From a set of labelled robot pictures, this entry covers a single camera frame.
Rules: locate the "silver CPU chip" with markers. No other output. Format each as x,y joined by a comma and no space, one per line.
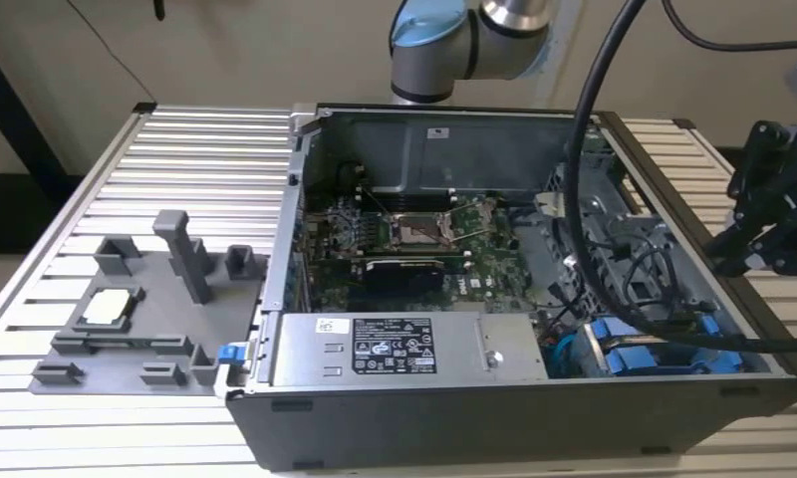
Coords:
108,306

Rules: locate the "blue case latch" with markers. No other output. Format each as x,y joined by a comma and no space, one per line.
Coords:
230,353

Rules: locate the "metal disk bay cage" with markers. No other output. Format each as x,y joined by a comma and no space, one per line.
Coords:
604,219

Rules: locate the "black furniture frame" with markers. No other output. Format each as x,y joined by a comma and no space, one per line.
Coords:
13,209

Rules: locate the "green motherboard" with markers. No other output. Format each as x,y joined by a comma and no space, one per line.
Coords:
492,269

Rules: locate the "silver power supply unit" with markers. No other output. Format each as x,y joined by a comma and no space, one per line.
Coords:
305,348

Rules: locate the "silver metal bracket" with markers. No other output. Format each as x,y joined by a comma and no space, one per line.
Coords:
554,205

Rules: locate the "gray plastic parts rack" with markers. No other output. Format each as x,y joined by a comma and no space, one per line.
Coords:
165,323

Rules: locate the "black graphics card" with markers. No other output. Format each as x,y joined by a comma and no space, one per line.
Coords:
405,279

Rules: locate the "CPU socket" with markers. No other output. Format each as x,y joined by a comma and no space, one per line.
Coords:
414,231

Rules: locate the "gray metal drive housing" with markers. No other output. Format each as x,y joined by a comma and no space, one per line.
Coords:
478,154

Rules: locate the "black open PC case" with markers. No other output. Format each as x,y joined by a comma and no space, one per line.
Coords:
438,428

